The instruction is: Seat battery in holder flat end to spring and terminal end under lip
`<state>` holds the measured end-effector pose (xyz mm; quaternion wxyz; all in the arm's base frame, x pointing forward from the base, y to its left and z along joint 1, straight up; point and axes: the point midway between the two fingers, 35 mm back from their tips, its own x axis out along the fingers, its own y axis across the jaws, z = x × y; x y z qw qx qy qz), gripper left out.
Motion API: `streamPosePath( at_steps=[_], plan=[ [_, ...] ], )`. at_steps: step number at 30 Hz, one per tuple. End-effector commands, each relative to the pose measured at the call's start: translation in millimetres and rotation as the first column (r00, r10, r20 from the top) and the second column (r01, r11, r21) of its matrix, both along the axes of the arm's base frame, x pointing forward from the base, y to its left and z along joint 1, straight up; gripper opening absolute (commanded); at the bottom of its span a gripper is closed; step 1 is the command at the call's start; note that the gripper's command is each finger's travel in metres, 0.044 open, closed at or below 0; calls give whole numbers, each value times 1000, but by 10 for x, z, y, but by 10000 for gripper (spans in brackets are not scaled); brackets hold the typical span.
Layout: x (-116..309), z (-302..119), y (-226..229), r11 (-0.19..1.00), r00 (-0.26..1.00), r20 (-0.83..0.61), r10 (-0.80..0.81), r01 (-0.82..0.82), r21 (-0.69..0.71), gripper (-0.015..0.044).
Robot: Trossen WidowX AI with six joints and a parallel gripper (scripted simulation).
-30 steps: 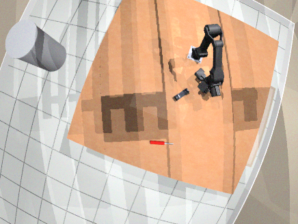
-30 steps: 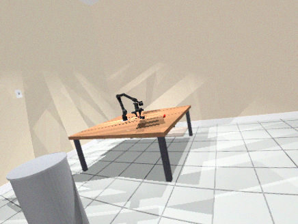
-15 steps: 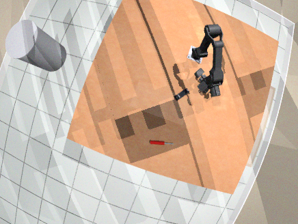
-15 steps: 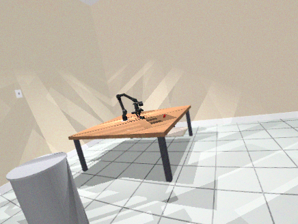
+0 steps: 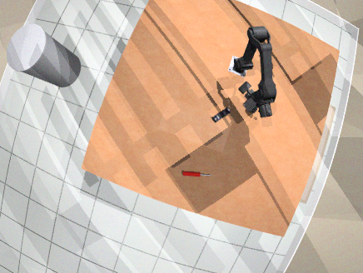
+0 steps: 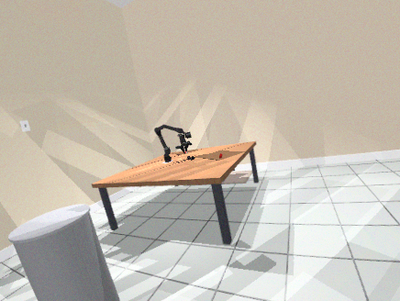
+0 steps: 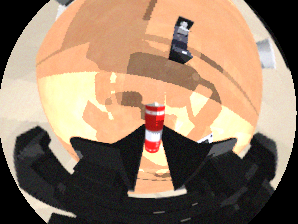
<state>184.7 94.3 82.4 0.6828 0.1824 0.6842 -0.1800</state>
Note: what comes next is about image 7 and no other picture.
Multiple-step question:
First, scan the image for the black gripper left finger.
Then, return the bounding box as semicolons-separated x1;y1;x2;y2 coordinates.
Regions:
69;124;146;193

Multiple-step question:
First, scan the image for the red and white striped cylinder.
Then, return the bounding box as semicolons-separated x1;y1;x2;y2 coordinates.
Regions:
145;101;165;153

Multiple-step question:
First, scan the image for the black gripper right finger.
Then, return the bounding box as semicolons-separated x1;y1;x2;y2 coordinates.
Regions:
161;125;237;192

